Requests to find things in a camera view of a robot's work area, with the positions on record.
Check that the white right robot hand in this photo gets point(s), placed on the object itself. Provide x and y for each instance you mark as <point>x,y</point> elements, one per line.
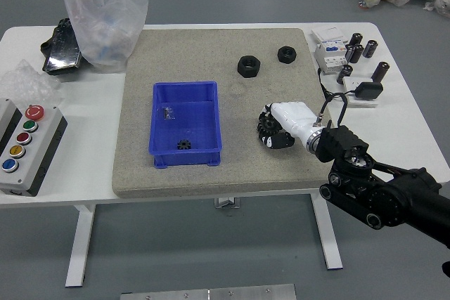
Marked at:
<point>293,117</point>

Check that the big black gear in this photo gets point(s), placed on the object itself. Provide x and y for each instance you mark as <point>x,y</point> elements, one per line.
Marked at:
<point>270,125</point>

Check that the small black gear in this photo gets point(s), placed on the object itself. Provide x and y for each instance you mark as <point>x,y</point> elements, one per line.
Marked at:
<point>183,144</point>

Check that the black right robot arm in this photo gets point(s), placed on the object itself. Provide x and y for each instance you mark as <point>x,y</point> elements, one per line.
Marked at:
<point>386,191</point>

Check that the small black hex nut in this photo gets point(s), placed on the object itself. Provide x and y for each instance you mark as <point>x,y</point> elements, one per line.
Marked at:
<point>281,56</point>

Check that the big black hex nut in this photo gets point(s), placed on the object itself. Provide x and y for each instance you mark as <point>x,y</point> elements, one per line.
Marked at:
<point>242,69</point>

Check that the blue plastic box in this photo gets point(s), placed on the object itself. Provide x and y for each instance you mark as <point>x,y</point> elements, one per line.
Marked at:
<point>190,124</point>

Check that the grey push-button control box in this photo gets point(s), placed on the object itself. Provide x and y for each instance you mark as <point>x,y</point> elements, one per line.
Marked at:
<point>38,152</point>

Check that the black cylindrical capacitor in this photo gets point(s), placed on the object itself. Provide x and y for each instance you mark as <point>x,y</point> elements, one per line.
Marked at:
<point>359,53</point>
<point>371,49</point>
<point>381,71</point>
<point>356,39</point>
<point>350,54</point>
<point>345,74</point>

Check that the white circuit breaker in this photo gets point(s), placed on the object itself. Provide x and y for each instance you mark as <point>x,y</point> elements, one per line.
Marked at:
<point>327,57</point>

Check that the white power socket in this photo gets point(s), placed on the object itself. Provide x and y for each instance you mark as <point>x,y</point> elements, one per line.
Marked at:
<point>362,102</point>

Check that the black plug adapter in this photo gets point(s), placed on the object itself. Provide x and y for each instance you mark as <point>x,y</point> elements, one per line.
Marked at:
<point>368,90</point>

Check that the grey-brown foam mat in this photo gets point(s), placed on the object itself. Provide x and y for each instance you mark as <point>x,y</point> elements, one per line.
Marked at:
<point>197,180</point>

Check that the white table leg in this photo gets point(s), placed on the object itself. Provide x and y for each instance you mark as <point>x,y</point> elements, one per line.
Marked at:
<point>328,236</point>
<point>80,244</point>

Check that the small metal clip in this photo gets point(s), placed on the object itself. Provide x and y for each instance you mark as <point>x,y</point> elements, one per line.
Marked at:
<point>168,113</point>

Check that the grey metal floor plate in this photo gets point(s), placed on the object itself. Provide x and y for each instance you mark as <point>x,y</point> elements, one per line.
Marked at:
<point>211,293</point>

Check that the translucent plastic bag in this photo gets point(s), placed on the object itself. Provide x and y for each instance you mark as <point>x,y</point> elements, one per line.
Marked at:
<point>105,26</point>

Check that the black plastic packet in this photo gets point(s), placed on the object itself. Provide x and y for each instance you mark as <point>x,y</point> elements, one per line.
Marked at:
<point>59,50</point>

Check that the clear bubble wrap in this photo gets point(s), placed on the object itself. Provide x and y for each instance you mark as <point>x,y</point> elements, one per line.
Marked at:
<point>24,80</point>

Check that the flat white switch box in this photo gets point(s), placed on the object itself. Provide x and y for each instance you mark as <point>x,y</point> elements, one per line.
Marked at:
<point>327,34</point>

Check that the metal bracket under table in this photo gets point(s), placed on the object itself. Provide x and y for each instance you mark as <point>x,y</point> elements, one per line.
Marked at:
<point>226,202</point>

